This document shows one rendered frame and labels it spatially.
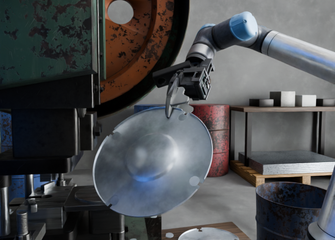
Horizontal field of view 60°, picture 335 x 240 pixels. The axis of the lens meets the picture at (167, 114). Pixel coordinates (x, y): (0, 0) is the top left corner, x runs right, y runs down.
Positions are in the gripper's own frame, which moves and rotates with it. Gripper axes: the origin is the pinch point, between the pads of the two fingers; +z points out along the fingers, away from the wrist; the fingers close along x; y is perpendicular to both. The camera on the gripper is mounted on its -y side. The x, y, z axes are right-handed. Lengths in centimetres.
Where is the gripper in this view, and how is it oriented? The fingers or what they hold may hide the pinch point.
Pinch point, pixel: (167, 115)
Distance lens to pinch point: 74.2
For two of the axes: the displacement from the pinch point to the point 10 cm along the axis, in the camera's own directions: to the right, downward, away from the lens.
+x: 3.5, 6.6, 6.6
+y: 8.7, 0.3, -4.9
